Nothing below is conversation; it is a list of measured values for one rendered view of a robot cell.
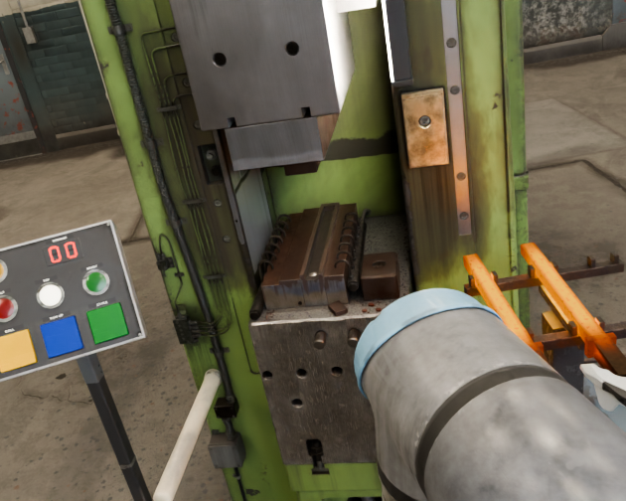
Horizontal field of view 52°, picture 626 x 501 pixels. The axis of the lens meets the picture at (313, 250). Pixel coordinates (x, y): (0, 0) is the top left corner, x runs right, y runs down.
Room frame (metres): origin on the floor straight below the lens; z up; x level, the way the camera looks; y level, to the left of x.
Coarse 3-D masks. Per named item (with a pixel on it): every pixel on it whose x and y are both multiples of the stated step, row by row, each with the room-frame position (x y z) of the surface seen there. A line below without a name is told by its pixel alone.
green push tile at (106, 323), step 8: (112, 304) 1.28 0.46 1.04; (120, 304) 1.28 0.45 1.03; (88, 312) 1.26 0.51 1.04; (96, 312) 1.26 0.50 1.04; (104, 312) 1.26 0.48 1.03; (112, 312) 1.27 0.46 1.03; (120, 312) 1.27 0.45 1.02; (88, 320) 1.25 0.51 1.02; (96, 320) 1.25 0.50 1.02; (104, 320) 1.26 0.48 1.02; (112, 320) 1.26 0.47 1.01; (120, 320) 1.26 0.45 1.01; (96, 328) 1.25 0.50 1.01; (104, 328) 1.25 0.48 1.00; (112, 328) 1.25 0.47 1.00; (120, 328) 1.25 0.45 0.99; (96, 336) 1.24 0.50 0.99; (104, 336) 1.24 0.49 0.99; (112, 336) 1.24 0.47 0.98; (120, 336) 1.24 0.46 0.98
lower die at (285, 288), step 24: (312, 216) 1.68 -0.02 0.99; (336, 216) 1.63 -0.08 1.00; (288, 240) 1.57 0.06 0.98; (312, 240) 1.50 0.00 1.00; (336, 240) 1.49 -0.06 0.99; (288, 264) 1.41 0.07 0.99; (264, 288) 1.34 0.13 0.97; (288, 288) 1.33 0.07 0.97; (312, 288) 1.32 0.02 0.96; (336, 288) 1.31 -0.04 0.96
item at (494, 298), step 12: (468, 264) 1.16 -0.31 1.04; (480, 264) 1.15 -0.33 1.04; (480, 276) 1.11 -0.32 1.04; (480, 288) 1.08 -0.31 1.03; (492, 288) 1.05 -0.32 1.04; (492, 300) 1.01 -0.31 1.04; (504, 300) 1.01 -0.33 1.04; (504, 312) 0.97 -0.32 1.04; (516, 324) 0.93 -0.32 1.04; (528, 336) 0.89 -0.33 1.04; (540, 348) 0.85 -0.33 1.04
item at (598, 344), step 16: (528, 256) 1.16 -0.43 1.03; (544, 256) 1.14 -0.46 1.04; (544, 272) 1.08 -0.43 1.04; (560, 288) 1.01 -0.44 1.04; (560, 304) 0.98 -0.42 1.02; (576, 304) 0.95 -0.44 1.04; (576, 320) 0.90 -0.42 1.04; (592, 320) 0.90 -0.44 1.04; (592, 336) 0.85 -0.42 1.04; (608, 336) 0.84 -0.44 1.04; (592, 352) 0.84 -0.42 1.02; (608, 352) 0.80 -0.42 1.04; (608, 368) 0.79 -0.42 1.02; (624, 368) 0.76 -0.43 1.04
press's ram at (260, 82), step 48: (192, 0) 1.35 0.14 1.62; (240, 0) 1.33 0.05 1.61; (288, 0) 1.31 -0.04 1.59; (336, 0) 1.48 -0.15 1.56; (192, 48) 1.35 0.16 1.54; (240, 48) 1.33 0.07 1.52; (288, 48) 1.31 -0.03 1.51; (336, 48) 1.38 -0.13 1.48; (240, 96) 1.33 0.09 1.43; (288, 96) 1.31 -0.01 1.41; (336, 96) 1.29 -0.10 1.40
